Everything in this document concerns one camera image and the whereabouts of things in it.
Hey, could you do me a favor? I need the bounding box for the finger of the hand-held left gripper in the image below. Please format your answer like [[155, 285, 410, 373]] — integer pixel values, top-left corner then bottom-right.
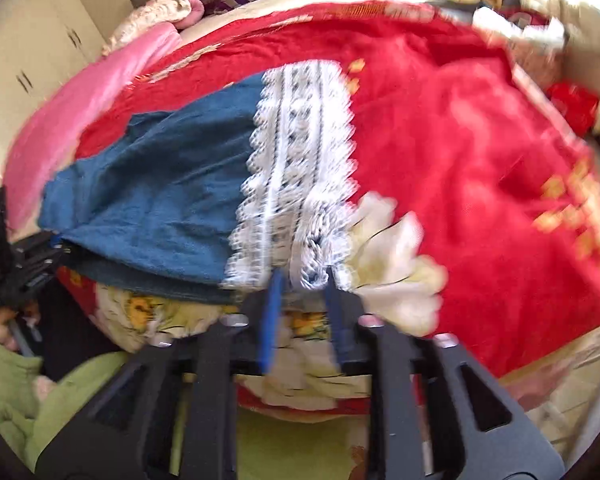
[[7, 236, 74, 307]]

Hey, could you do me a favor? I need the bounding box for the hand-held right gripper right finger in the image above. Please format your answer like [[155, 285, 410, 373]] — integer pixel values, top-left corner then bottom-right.
[[322, 267, 567, 480]]

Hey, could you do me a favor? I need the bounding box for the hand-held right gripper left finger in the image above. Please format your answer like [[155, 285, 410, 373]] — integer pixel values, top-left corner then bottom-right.
[[35, 267, 288, 480]]

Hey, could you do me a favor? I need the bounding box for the blue denim pants lace trim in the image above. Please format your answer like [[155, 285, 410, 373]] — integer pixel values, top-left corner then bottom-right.
[[37, 60, 358, 306]]

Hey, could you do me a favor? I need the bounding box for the person's left hand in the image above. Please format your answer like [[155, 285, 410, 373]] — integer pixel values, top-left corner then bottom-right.
[[0, 306, 42, 352]]

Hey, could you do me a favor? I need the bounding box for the dark cloth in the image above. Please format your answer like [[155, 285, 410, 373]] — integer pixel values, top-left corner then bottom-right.
[[37, 277, 126, 381]]

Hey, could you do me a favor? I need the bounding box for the green garment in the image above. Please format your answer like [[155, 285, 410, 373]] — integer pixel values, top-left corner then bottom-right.
[[0, 307, 373, 480]]

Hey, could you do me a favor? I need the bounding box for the pink quilt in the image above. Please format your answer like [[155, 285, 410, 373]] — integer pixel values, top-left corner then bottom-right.
[[2, 22, 182, 231]]

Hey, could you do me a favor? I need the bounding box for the red floral bedspread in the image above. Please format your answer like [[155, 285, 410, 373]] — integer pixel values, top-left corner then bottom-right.
[[55, 2, 600, 413]]

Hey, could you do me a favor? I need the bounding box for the cream wardrobe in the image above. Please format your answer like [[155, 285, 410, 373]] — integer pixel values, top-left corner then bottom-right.
[[0, 0, 107, 188]]

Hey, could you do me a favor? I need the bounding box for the floral pillow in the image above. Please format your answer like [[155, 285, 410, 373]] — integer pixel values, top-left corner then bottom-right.
[[102, 0, 206, 56]]

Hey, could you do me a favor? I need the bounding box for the cream blanket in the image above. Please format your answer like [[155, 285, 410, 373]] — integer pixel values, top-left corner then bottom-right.
[[177, 0, 436, 48]]

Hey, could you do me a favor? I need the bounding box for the pile of red white clothes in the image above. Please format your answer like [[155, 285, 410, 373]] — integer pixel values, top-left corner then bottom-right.
[[472, 4, 600, 133]]

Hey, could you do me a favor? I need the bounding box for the cream curtain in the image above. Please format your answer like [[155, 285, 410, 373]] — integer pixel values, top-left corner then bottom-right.
[[502, 0, 600, 141]]

